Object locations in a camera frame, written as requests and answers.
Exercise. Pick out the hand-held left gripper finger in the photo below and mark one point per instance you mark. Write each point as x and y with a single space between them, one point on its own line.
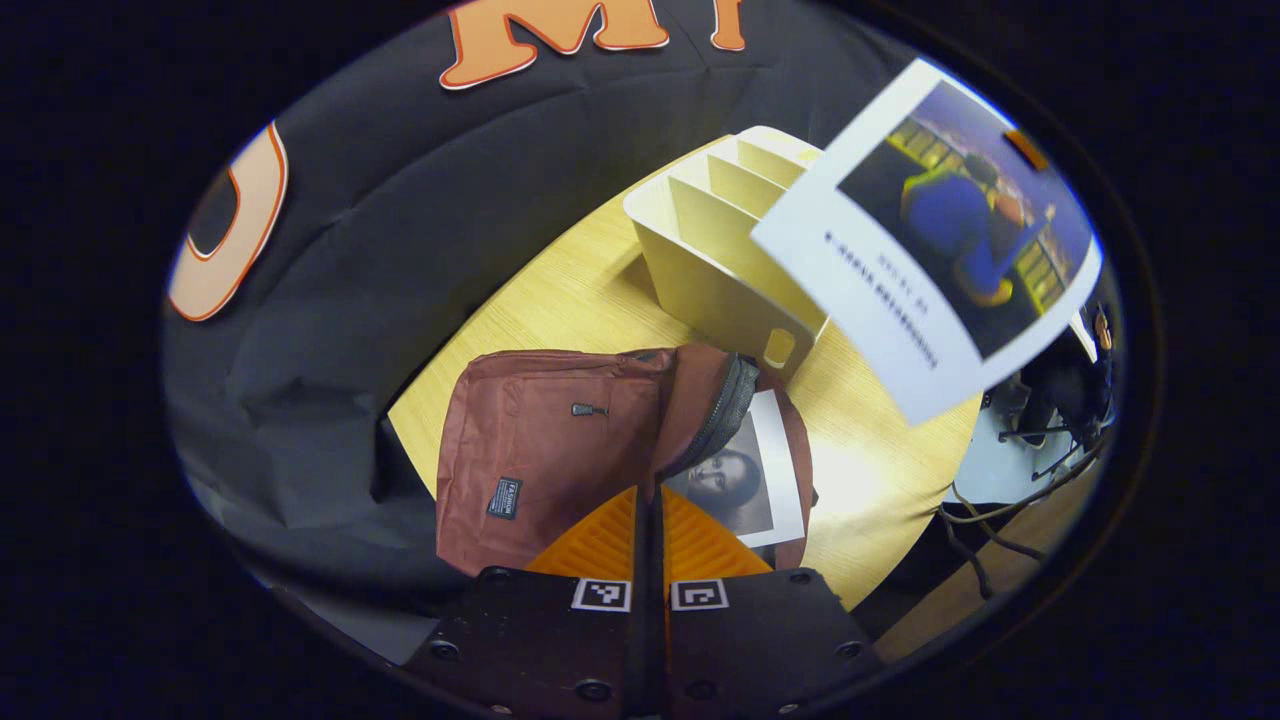
658 650
640 650

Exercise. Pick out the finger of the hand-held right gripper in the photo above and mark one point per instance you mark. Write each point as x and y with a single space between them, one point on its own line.
1027 150

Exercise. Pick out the blue spine book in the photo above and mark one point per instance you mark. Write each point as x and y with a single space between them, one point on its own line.
880 270

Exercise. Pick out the grey portrait cover book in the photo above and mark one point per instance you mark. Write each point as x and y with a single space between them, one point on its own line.
750 480

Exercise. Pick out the red-brown schoolbag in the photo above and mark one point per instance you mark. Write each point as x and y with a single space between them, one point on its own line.
550 440

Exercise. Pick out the white bookshelf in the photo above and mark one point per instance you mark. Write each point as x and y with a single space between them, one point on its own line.
700 270

